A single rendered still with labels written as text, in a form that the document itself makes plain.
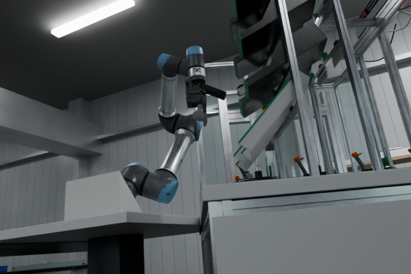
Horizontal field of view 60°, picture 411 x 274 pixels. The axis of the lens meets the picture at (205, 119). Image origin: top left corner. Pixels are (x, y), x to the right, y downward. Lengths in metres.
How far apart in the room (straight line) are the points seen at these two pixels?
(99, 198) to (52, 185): 5.78
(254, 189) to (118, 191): 0.85
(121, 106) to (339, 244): 6.03
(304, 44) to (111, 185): 0.90
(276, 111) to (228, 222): 0.44
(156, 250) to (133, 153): 1.62
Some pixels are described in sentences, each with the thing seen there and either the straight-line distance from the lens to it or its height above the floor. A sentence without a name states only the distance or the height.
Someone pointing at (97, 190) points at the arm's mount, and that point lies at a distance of 1.54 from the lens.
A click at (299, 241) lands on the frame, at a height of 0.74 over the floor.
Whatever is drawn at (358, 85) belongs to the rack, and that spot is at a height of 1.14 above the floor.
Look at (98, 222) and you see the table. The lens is 1.05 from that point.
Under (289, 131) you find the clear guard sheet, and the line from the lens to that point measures 3.01.
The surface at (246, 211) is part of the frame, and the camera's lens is 0.71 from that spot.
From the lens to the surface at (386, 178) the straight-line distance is 0.79.
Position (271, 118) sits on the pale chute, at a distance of 1.03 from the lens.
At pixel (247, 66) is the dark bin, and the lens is 1.34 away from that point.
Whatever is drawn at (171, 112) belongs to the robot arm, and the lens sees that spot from 1.88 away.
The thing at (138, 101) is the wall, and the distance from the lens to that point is 6.37.
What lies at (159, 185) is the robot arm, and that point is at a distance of 1.63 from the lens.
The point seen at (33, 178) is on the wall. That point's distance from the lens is 7.72.
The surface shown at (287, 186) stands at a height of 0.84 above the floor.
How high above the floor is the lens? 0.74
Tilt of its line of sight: 20 degrees up
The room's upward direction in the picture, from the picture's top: 5 degrees counter-clockwise
